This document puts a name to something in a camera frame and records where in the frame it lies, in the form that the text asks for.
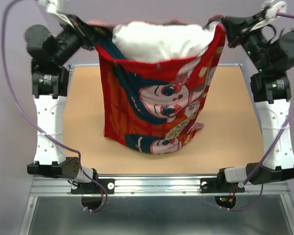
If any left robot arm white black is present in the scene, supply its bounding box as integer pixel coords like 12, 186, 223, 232
24, 14, 104, 193

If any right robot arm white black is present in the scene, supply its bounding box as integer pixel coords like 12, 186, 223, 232
216, 13, 294, 191

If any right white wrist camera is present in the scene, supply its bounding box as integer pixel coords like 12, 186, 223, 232
250, 0, 287, 31

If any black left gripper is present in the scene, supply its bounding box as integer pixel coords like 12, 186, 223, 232
56, 15, 108, 64

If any aluminium frame rail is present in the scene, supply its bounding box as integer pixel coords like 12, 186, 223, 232
18, 64, 294, 235

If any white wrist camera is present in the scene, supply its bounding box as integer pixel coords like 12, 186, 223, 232
36, 0, 70, 24
250, 0, 287, 31

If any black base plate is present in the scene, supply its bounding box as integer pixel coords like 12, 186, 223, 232
71, 178, 115, 194
199, 177, 245, 193

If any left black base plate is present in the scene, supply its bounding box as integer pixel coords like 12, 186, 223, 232
71, 178, 115, 194

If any pink pillowcase with dark print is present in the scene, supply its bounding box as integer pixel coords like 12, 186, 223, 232
91, 21, 225, 154

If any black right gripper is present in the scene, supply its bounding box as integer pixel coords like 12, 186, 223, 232
222, 12, 271, 73

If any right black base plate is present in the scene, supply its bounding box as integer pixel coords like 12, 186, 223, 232
199, 177, 245, 193

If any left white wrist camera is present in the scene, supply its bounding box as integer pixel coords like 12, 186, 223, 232
36, 0, 70, 24

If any white pillow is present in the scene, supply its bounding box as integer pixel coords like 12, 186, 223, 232
112, 21, 217, 63

